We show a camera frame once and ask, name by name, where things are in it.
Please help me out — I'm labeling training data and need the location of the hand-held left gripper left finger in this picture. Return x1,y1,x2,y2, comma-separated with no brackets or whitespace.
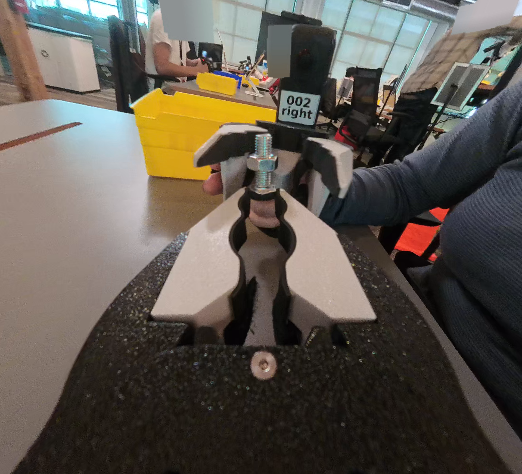
150,188,250,330

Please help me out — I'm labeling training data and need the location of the black office chair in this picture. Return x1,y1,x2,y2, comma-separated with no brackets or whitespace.
107,15,149,112

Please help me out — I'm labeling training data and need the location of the white recycling cabinet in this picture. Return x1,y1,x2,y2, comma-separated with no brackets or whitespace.
26,22,101,94

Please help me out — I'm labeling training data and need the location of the small yellow bin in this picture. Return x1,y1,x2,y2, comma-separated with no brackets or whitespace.
196,71,242,96

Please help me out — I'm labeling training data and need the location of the orange fabric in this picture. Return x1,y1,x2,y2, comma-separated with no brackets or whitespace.
395,207,450,262

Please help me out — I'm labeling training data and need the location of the person's right forearm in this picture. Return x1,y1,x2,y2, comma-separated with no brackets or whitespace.
320,82,522,238

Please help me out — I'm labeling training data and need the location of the white marker panel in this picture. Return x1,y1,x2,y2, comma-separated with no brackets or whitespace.
431,62,491,111

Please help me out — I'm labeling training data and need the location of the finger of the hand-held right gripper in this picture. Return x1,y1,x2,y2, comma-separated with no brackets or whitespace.
304,137,354,200
193,123,268,169

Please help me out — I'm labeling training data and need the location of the person's right hand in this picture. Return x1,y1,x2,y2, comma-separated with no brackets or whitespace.
202,162,312,230

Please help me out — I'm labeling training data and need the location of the steel hex bolt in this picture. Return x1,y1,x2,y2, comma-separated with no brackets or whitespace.
247,133,279,194

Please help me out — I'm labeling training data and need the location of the person's torso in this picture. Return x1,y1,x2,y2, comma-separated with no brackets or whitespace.
408,180,522,438

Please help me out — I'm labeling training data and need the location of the steel hex nut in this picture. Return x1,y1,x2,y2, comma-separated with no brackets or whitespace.
246,154,279,172

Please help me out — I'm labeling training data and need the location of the yellow plastic bin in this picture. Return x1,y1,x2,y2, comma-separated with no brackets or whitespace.
130,88,278,181

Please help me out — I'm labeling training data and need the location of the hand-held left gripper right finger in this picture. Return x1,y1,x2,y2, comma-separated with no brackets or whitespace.
273,188,377,329

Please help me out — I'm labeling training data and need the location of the reddish wooden post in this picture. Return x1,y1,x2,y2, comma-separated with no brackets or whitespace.
0,0,49,102

